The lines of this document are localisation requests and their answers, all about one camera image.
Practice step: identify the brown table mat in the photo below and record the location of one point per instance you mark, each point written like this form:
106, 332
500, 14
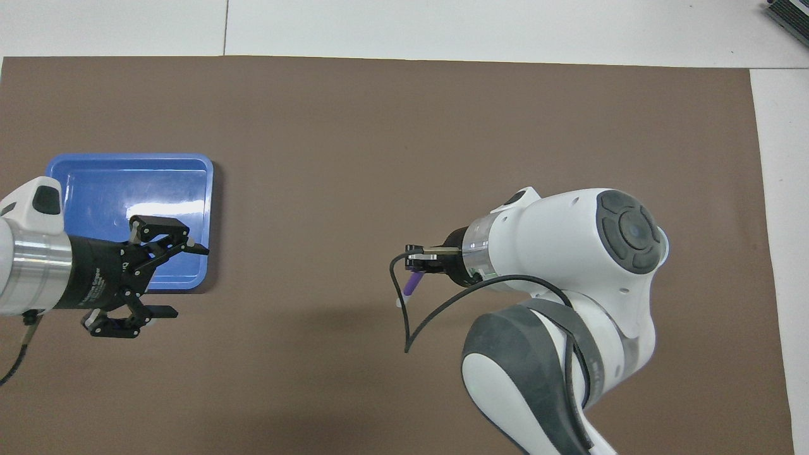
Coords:
379, 139

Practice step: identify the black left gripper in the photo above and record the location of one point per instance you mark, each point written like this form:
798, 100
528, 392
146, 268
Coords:
101, 275

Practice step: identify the purple pen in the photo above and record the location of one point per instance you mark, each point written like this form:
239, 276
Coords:
412, 284

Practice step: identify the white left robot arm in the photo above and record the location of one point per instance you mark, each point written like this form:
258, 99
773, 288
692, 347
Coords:
31, 265

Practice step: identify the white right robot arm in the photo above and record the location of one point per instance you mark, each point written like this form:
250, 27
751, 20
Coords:
569, 253

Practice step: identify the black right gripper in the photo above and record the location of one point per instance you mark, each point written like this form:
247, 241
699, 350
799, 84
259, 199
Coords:
456, 262

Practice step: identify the blue plastic tray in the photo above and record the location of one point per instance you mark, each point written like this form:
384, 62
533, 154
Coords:
164, 189

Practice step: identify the grey striped device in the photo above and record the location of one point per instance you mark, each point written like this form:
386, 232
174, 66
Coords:
793, 16

